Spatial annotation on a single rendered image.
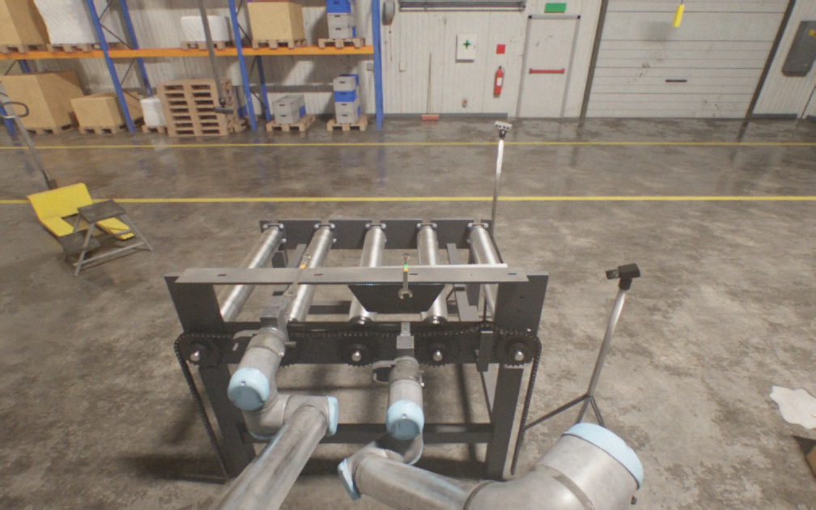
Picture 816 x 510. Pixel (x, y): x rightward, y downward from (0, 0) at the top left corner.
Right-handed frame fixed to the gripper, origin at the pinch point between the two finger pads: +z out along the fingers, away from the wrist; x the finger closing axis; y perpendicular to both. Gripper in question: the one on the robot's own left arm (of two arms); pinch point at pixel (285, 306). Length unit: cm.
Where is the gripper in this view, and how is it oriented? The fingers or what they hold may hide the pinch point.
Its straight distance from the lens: 125.9
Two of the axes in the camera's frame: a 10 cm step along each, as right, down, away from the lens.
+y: 10.0, 0.0, 0.0
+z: 0.0, -4.9, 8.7
